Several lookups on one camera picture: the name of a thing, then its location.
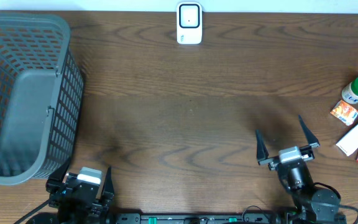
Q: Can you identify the orange snack packet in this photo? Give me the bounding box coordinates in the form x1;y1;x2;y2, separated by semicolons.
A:
330;100;358;126

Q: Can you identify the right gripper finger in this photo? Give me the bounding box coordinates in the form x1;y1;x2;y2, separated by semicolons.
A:
255;129;269;162
298;115;320;148

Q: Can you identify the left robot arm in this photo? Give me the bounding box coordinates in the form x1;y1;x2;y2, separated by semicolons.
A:
27;159;114;224

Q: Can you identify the white barcode scanner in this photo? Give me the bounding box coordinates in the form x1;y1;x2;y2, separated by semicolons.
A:
177;2;203;45

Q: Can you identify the grey plastic mesh basket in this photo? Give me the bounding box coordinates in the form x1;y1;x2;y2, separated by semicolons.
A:
0;12;85;185

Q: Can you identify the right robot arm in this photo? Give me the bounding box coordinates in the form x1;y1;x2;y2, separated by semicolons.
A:
255;117;344;223

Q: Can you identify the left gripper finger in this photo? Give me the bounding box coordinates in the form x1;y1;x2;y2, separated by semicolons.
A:
101;166;114;205
45;157;71;187

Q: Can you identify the white green carton box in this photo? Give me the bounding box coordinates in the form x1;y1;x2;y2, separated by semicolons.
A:
336;124;358;156

